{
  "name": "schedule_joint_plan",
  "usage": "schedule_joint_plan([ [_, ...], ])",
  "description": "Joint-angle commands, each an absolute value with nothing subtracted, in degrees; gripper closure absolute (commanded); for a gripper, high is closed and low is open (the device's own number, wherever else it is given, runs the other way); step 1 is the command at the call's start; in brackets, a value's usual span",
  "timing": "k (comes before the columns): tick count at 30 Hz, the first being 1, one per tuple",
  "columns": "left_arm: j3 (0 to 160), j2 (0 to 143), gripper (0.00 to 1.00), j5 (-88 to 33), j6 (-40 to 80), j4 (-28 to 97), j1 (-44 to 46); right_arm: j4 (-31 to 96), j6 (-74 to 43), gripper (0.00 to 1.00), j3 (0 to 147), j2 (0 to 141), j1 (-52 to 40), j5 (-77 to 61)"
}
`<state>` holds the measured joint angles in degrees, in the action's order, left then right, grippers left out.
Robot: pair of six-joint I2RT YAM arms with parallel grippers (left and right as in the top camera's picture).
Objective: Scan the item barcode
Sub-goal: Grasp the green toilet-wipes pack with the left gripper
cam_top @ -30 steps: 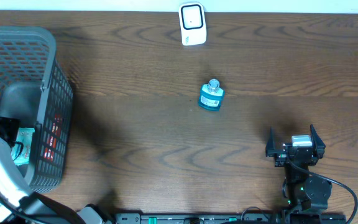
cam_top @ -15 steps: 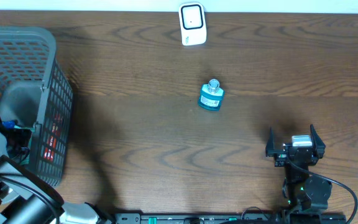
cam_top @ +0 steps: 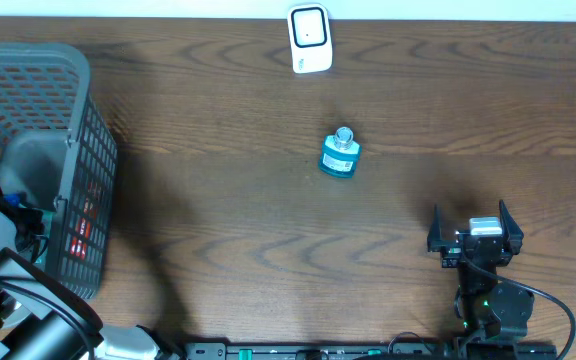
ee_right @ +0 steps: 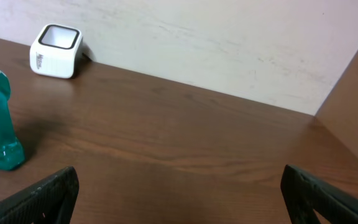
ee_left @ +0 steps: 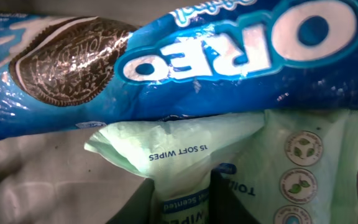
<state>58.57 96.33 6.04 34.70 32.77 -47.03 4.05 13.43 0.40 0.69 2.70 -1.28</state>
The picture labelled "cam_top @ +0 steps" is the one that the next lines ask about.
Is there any red Nescafe coffee stick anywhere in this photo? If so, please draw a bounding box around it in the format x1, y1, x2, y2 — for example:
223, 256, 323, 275
69, 181, 103, 262

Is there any teal mouthwash bottle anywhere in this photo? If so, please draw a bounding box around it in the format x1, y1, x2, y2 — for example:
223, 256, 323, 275
318, 127, 362, 178

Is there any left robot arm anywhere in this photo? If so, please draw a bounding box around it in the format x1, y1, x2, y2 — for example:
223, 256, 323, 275
0, 186, 186, 359

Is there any blue Oreo cookie pack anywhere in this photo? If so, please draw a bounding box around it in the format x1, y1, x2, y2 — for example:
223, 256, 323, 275
3, 193, 22, 207

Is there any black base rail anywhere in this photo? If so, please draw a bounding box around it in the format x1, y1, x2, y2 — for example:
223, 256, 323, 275
184, 341, 558, 360

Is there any grey plastic shopping basket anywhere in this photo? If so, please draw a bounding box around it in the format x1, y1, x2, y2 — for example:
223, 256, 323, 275
0, 42, 118, 299

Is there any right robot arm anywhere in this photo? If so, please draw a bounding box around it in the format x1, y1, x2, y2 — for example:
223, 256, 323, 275
427, 202, 534, 342

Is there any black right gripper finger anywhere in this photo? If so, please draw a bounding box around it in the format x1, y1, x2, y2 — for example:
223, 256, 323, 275
427, 204, 443, 252
499, 200, 524, 254

